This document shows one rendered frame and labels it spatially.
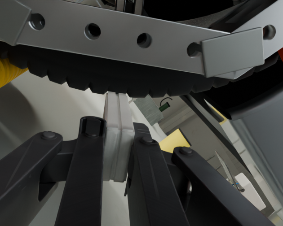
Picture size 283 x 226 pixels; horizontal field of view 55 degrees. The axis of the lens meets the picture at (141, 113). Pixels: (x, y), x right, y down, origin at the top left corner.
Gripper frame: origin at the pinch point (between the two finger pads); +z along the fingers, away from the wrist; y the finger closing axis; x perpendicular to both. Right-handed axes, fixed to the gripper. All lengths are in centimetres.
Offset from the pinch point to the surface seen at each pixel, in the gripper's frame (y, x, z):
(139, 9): 2.0, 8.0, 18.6
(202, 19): 9.3, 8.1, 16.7
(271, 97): 25.7, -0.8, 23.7
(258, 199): 335, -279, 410
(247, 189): 304, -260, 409
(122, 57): 0.3, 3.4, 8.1
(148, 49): 2.4, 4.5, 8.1
